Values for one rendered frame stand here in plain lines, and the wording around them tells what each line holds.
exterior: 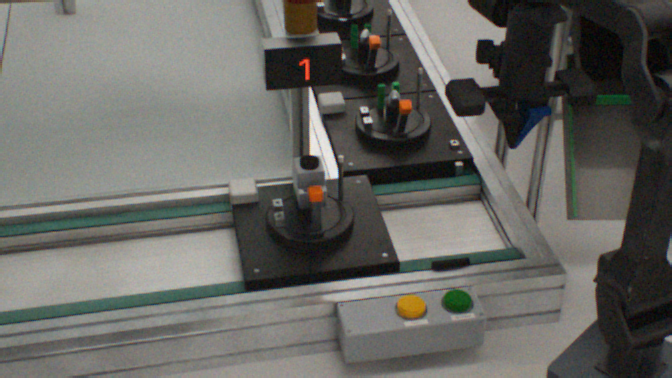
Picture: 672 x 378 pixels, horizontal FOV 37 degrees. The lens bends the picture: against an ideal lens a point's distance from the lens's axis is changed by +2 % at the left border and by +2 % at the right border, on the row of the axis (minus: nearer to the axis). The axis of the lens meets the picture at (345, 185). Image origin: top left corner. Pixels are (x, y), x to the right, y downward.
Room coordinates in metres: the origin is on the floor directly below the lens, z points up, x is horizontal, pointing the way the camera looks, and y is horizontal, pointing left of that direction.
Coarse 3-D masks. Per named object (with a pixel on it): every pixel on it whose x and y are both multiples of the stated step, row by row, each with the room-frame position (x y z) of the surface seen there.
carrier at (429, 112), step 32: (320, 96) 1.62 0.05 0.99; (384, 96) 1.57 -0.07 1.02; (416, 96) 1.58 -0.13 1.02; (352, 128) 1.54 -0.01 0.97; (384, 128) 1.51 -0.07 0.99; (416, 128) 1.51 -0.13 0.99; (448, 128) 1.54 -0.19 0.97; (352, 160) 1.43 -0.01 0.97; (384, 160) 1.43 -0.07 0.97; (416, 160) 1.43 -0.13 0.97; (448, 160) 1.43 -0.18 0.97
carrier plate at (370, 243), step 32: (288, 192) 1.33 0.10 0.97; (352, 192) 1.33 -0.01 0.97; (256, 224) 1.24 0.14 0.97; (384, 224) 1.25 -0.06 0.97; (256, 256) 1.16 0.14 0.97; (288, 256) 1.16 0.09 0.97; (320, 256) 1.16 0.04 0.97; (352, 256) 1.17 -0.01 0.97; (384, 256) 1.17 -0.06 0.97; (256, 288) 1.11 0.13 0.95
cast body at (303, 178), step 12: (312, 156) 1.26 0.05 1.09; (300, 168) 1.24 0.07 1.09; (312, 168) 1.23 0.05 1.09; (324, 168) 1.24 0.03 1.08; (300, 180) 1.22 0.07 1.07; (312, 180) 1.23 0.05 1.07; (324, 180) 1.23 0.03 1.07; (300, 192) 1.22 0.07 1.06; (324, 192) 1.22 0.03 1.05; (300, 204) 1.21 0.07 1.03; (324, 204) 1.22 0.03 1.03
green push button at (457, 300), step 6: (450, 294) 1.08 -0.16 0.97; (456, 294) 1.08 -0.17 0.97; (462, 294) 1.08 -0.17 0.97; (468, 294) 1.08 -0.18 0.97; (444, 300) 1.07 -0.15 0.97; (450, 300) 1.07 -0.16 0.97; (456, 300) 1.07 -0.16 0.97; (462, 300) 1.07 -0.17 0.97; (468, 300) 1.07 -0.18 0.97; (450, 306) 1.06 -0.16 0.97; (456, 306) 1.06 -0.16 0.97; (462, 306) 1.06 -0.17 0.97; (468, 306) 1.06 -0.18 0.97
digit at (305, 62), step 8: (288, 56) 1.33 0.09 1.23; (296, 56) 1.34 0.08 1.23; (304, 56) 1.34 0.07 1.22; (312, 56) 1.34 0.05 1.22; (288, 64) 1.33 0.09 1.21; (296, 64) 1.34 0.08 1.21; (304, 64) 1.34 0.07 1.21; (312, 64) 1.34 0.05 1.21; (296, 72) 1.34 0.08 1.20; (304, 72) 1.34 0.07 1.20; (312, 72) 1.34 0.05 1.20; (296, 80) 1.34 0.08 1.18; (304, 80) 1.34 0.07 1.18; (312, 80) 1.34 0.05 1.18
